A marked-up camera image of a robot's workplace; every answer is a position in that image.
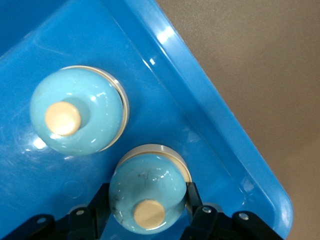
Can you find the blue plastic tray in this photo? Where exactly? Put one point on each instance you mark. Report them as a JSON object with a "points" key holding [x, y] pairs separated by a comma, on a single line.
{"points": [[175, 125]]}

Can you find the light blue bell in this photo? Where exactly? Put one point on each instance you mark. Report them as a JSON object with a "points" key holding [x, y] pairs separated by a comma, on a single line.
{"points": [[155, 182], [100, 120]]}

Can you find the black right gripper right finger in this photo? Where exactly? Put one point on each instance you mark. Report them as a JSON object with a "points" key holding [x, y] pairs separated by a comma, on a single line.
{"points": [[212, 225]]}

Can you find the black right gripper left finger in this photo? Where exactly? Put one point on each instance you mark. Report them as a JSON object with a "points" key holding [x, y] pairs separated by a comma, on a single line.
{"points": [[82, 225]]}

